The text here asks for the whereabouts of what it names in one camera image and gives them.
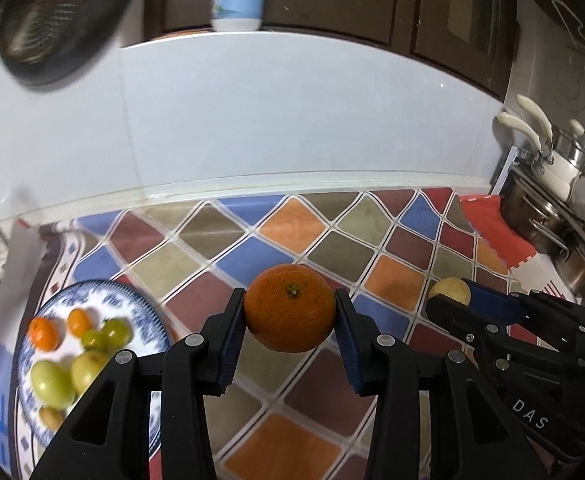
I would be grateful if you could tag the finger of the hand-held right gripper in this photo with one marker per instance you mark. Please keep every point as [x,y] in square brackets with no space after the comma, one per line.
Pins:
[452,317]
[492,302]

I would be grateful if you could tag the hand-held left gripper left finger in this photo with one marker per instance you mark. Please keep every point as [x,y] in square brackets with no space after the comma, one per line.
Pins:
[230,341]

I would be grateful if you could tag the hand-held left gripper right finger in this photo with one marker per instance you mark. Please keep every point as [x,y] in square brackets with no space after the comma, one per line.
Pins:
[347,346]

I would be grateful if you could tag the small yellow fruit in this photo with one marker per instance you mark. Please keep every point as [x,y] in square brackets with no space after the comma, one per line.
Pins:
[447,290]

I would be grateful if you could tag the large orange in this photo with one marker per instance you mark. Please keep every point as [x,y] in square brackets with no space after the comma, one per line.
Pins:
[290,310]

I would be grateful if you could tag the blue patterned white plate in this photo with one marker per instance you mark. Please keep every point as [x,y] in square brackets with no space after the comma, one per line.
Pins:
[105,305]

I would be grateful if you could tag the large green round fruit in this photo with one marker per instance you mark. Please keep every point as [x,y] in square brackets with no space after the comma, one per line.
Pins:
[51,384]

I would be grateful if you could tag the small mandarin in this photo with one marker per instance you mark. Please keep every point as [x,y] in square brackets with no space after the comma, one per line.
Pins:
[43,334]

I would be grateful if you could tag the brown round fruit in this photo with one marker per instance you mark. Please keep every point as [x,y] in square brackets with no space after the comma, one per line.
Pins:
[51,417]

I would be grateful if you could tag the white red striped sheet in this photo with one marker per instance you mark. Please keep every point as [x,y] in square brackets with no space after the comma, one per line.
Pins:
[547,285]

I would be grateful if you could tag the red foam mat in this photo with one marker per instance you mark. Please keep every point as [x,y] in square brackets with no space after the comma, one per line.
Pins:
[492,232]

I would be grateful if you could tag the small steel pot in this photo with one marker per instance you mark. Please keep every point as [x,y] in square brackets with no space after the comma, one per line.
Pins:
[579,266]

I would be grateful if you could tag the green cherry tomato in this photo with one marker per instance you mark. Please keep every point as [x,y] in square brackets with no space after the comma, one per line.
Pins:
[116,331]
[94,340]

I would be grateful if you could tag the colourful diamond pattern mat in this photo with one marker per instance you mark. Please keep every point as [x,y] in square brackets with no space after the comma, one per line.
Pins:
[292,225]

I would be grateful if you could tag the yellow-green round fruit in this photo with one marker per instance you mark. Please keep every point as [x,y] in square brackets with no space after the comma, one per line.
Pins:
[88,369]

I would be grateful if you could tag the small orange kumquat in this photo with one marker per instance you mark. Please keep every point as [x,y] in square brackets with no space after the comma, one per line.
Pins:
[78,321]

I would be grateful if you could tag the dark wooden cabinet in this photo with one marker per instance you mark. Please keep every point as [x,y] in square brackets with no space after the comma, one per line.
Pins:
[382,0]

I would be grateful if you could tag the black frying pan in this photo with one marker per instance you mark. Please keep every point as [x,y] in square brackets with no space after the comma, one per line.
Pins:
[47,72]

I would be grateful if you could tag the golden ribbed basket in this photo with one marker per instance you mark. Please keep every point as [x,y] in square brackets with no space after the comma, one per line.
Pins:
[57,5]

